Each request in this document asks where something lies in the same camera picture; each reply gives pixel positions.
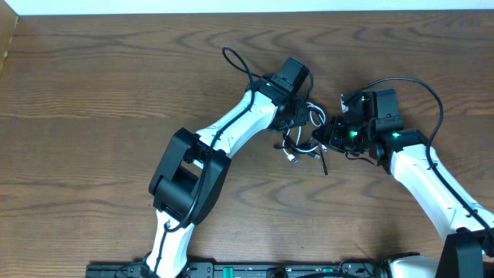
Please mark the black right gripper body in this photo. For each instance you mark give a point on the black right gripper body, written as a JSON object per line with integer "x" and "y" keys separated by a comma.
{"x": 351, "y": 137}

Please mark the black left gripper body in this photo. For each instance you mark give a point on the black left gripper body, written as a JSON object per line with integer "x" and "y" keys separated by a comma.
{"x": 296, "y": 116}

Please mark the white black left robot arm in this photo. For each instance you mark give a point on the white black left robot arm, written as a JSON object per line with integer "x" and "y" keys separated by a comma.
{"x": 189, "y": 177}

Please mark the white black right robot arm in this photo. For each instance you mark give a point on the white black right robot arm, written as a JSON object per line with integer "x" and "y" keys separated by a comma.
{"x": 465, "y": 227}

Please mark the brown side panel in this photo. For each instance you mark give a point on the brown side panel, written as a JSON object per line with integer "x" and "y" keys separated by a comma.
{"x": 8, "y": 24}

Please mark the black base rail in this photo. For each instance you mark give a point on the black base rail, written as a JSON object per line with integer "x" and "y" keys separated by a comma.
{"x": 230, "y": 270}

